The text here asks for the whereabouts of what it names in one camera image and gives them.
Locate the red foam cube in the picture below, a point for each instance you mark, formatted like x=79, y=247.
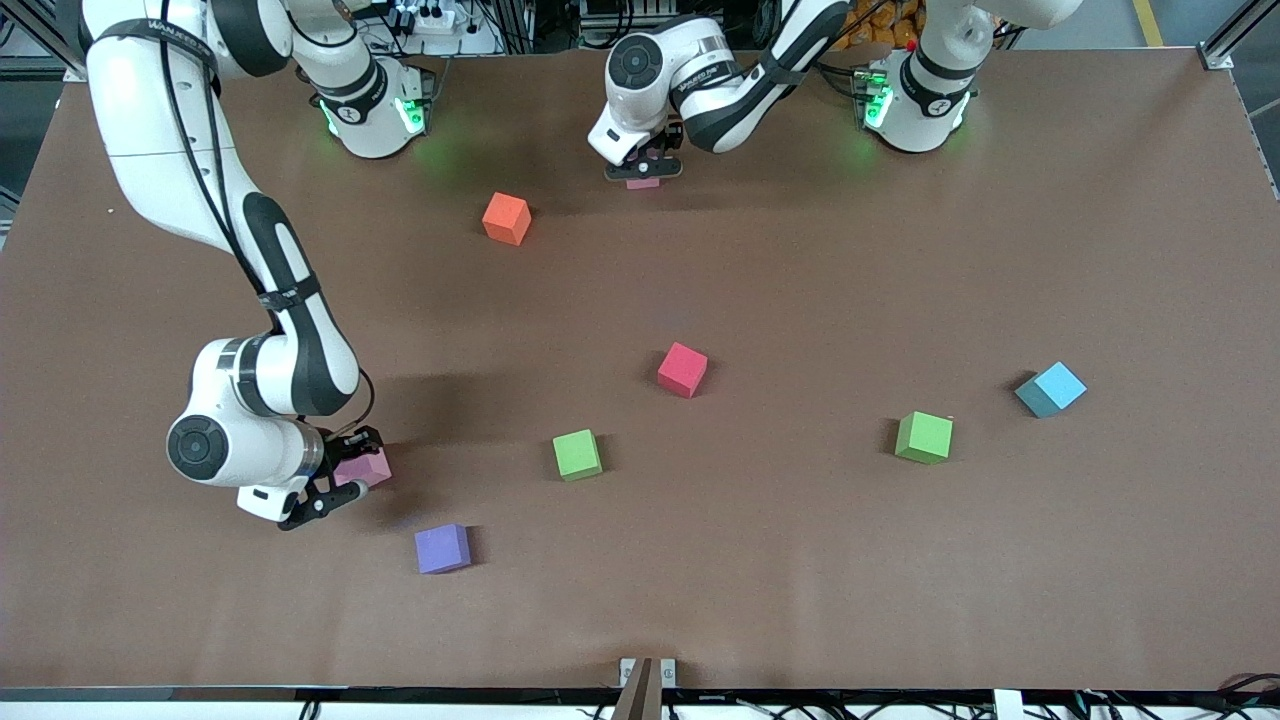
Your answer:
x=682, y=368

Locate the pink foam cube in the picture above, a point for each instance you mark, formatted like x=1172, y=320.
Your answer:
x=643, y=184
x=372, y=470

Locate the camera mount post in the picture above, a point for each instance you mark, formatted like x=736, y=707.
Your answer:
x=640, y=700

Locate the pile of orange objects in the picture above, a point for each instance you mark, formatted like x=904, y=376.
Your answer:
x=885, y=25

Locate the light blue foam cube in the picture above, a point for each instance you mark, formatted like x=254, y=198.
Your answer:
x=1055, y=388

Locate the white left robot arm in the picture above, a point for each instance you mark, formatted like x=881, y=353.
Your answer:
x=690, y=75

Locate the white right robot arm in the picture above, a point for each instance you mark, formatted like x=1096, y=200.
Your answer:
x=150, y=120

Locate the white power strip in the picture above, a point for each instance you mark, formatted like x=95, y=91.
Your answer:
x=435, y=20

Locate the orange foam cube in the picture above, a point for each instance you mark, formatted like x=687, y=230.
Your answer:
x=505, y=215

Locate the green foam cube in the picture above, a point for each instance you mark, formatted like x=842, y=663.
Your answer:
x=577, y=455
x=923, y=437

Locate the purple foam cube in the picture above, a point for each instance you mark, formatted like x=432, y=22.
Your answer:
x=441, y=548

